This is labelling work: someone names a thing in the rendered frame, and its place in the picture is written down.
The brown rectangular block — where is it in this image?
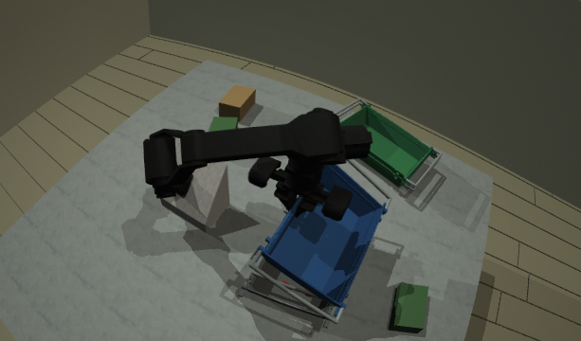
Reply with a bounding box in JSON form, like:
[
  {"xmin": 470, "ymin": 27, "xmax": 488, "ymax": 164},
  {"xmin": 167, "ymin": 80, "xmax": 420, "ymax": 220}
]
[{"xmin": 218, "ymin": 84, "xmax": 256, "ymax": 122}]

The blue plastic tray with wire bars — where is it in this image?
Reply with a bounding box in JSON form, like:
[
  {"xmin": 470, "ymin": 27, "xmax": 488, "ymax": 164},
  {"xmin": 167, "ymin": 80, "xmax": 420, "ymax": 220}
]
[{"xmin": 248, "ymin": 159, "xmax": 391, "ymax": 324}]

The green rectangular block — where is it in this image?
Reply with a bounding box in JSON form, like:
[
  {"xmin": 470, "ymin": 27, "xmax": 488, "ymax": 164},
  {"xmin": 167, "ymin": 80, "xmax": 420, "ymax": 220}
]
[
  {"xmin": 210, "ymin": 117, "xmax": 238, "ymax": 132},
  {"xmin": 389, "ymin": 282, "xmax": 428, "ymax": 333}
]

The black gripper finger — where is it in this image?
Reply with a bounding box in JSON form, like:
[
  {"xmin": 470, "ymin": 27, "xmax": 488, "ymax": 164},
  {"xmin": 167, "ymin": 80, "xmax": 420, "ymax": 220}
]
[
  {"xmin": 274, "ymin": 191, "xmax": 298, "ymax": 212},
  {"xmin": 295, "ymin": 198, "xmax": 316, "ymax": 217}
]

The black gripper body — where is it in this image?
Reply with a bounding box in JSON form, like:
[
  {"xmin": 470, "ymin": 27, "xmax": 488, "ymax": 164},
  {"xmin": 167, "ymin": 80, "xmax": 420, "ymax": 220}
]
[{"xmin": 248, "ymin": 157, "xmax": 353, "ymax": 221}]

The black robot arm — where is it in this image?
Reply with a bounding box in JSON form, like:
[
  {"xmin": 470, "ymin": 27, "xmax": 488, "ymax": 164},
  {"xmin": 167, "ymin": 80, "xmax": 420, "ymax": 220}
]
[{"xmin": 143, "ymin": 107, "xmax": 373, "ymax": 199}]

